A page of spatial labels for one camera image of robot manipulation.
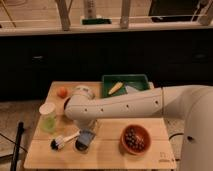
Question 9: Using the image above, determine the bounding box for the blue sponge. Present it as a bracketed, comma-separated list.
[78, 129, 96, 147]

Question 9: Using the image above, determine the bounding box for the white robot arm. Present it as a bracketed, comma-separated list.
[64, 85, 213, 171]

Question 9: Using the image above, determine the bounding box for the small metal cup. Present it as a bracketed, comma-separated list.
[75, 140, 89, 154]

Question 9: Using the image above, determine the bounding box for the white dish brush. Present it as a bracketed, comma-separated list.
[50, 131, 80, 150]

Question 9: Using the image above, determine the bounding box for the orange fruit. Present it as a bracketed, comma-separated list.
[57, 87, 68, 98]

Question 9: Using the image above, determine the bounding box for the orange bowl with berries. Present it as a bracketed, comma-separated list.
[119, 124, 151, 156]

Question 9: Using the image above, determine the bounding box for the yellow corn cob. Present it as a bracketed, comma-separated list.
[108, 82, 123, 95]

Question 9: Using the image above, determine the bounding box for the grey folded cloth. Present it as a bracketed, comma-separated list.
[125, 85, 139, 94]

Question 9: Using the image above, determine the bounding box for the green plastic tray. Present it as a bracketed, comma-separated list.
[101, 74, 150, 98]

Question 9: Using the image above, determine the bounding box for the black pole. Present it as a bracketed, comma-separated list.
[10, 122, 24, 171]

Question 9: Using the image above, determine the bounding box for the green base stand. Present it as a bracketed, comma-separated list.
[82, 18, 111, 25]

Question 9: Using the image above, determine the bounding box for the black cable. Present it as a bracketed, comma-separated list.
[168, 132, 184, 141]

